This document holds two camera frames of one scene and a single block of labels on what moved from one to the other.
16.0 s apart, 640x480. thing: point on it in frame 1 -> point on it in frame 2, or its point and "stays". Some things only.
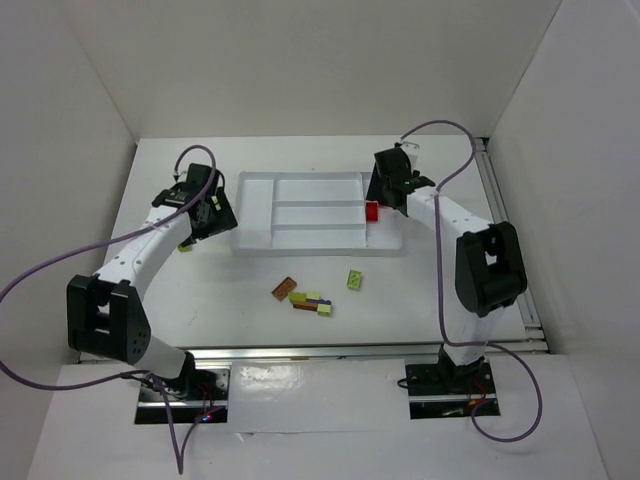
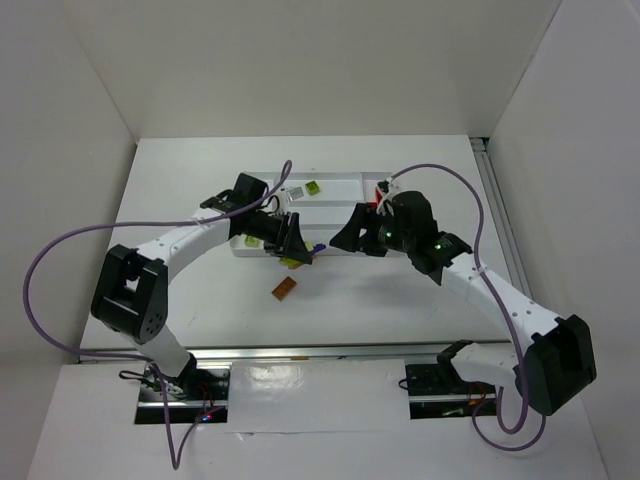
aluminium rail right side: x=495 y=190 stays
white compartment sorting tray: x=310 y=212 stays
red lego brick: x=372 y=210 stays
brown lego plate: x=284 y=288 stays
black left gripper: x=215 y=220 -> x=289 y=233
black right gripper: x=382 y=187 -> x=373 y=234
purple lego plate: x=318 y=300 -> x=318 y=247
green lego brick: x=354 y=279 -> x=251 y=242
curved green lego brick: x=297 y=297 -> x=290 y=263
